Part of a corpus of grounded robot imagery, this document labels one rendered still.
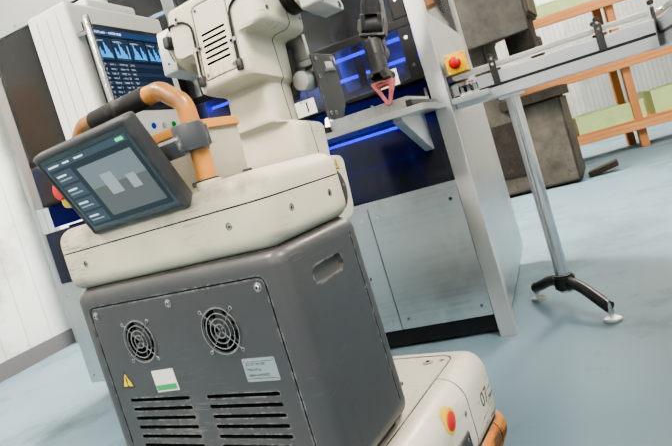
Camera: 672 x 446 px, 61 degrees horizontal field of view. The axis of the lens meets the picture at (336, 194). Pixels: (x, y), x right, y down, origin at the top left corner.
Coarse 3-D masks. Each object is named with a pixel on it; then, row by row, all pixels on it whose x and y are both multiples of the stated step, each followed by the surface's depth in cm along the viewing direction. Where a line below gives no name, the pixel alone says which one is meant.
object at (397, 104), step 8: (408, 96) 175; (416, 96) 186; (424, 96) 198; (384, 104) 175; (392, 104) 174; (400, 104) 173; (360, 112) 178; (368, 112) 177; (376, 112) 176; (384, 112) 175; (336, 120) 181; (344, 120) 180; (352, 120) 179; (360, 120) 178; (336, 128) 181
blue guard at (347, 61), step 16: (352, 48) 213; (400, 48) 207; (416, 48) 205; (336, 64) 216; (352, 64) 214; (400, 64) 207; (352, 80) 215; (368, 80) 212; (400, 80) 208; (304, 96) 222; (320, 96) 220; (352, 96) 216; (208, 112) 238; (224, 112) 236; (48, 192) 276
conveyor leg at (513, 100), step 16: (512, 96) 210; (512, 112) 211; (528, 128) 211; (528, 144) 210; (528, 160) 211; (528, 176) 213; (544, 192) 212; (544, 208) 212; (544, 224) 213; (560, 256) 213; (560, 272) 213
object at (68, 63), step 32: (32, 32) 194; (64, 32) 189; (96, 32) 197; (128, 32) 213; (160, 32) 231; (64, 64) 191; (128, 64) 208; (160, 64) 225; (64, 96) 193; (96, 96) 190; (64, 128) 195; (160, 128) 216
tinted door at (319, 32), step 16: (352, 0) 211; (384, 0) 207; (304, 16) 218; (320, 16) 216; (336, 16) 214; (352, 16) 212; (304, 32) 219; (320, 32) 217; (336, 32) 215; (352, 32) 213; (320, 48) 218
